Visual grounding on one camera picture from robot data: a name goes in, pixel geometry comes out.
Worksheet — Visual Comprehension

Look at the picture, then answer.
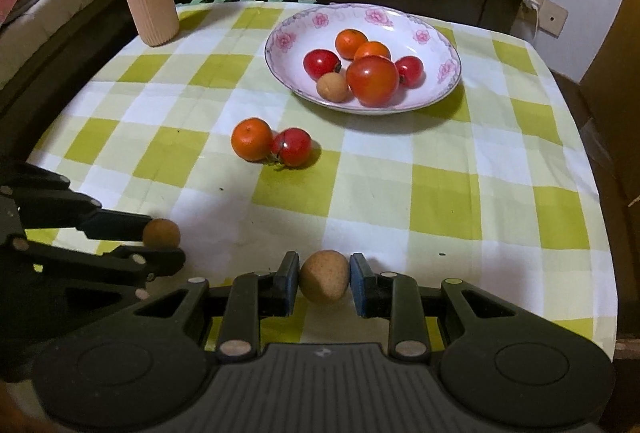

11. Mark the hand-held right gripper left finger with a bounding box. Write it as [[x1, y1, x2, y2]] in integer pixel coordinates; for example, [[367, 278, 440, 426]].
[[131, 251, 301, 360]]

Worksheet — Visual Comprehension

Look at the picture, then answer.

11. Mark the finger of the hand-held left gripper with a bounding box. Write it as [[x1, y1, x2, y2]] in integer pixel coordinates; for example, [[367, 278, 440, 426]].
[[0, 161, 153, 242], [10, 238, 187, 287]]

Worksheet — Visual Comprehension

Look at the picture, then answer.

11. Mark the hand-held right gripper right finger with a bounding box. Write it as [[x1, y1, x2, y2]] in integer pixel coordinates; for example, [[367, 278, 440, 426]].
[[350, 253, 520, 360]]

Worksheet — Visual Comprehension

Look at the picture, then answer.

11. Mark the small round red tomato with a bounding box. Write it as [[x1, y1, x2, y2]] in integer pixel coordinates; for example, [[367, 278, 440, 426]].
[[394, 56, 425, 88], [270, 128, 313, 170]]

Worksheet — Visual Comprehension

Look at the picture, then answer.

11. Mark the white floral bowl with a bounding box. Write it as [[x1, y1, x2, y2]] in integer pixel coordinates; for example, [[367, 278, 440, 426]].
[[264, 3, 462, 116]]

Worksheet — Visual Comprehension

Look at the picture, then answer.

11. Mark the oblong red tomato with stem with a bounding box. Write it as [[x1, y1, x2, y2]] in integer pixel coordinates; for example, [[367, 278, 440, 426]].
[[303, 49, 344, 81]]

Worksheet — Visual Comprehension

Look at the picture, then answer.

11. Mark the orange mandarin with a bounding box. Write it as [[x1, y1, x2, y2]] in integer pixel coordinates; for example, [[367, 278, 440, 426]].
[[353, 41, 392, 62], [334, 28, 369, 60], [231, 117, 274, 162]]

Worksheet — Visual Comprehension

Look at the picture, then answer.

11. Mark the green checked tablecloth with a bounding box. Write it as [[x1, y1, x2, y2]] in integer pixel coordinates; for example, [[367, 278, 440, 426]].
[[25, 0, 616, 356]]

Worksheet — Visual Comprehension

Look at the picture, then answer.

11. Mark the small pale brown longan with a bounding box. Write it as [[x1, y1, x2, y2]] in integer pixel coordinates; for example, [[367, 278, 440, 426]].
[[316, 72, 350, 104]]

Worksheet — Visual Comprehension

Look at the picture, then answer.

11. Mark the large red tomato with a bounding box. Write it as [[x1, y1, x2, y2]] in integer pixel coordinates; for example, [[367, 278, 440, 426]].
[[346, 55, 401, 108]]

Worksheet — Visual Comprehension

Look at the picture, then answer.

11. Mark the grey quilted mattress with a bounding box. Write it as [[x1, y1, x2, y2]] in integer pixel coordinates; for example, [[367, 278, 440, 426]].
[[0, 0, 126, 88]]

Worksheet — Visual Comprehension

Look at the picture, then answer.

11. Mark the brown wooden panel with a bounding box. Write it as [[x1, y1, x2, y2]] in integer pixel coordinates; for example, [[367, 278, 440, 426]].
[[577, 0, 640, 224]]

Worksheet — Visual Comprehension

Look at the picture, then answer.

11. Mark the dark wooden bed frame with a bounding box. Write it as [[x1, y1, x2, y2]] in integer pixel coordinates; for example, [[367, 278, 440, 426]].
[[0, 0, 146, 160]]

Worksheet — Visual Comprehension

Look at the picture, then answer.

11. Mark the wall socket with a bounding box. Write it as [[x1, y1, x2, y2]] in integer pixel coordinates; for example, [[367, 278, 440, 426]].
[[522, 0, 569, 36]]

